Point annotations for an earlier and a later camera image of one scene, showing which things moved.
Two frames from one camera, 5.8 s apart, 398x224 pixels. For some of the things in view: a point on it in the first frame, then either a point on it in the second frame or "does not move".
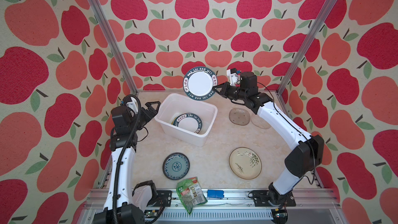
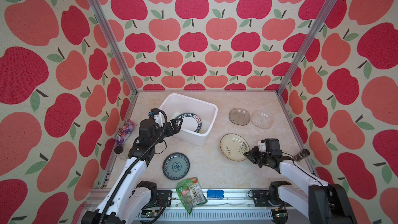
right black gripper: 225,90 → 251,156
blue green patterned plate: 175,166 does not move
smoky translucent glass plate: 239,116 does not move
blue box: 217,194 does not move
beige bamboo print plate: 245,163 → 233,146
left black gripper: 148,116 → 175,129
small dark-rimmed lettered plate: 198,83 → 191,122
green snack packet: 190,193 does not move
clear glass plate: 259,122 does not move
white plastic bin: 186,120 does not move
